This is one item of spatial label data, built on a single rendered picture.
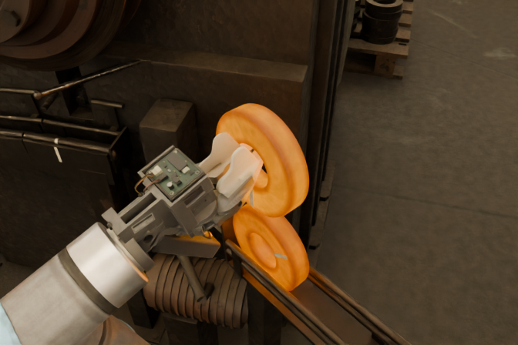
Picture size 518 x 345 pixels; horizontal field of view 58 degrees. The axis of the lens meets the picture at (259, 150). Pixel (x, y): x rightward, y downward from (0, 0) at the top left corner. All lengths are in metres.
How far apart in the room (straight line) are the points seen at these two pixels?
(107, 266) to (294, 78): 0.48
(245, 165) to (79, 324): 0.25
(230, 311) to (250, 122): 0.48
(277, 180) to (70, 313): 0.27
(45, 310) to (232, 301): 0.48
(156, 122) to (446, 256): 1.19
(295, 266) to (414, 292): 0.95
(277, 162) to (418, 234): 1.27
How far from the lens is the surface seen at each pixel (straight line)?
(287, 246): 0.71
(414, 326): 1.57
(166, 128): 0.86
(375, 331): 0.75
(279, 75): 0.85
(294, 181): 0.56
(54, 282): 0.53
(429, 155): 2.10
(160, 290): 0.98
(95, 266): 0.52
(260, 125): 0.56
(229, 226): 0.81
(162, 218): 0.54
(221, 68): 0.87
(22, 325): 0.54
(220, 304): 0.95
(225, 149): 0.59
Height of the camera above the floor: 1.33
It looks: 42 degrees down
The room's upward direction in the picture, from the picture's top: straight up
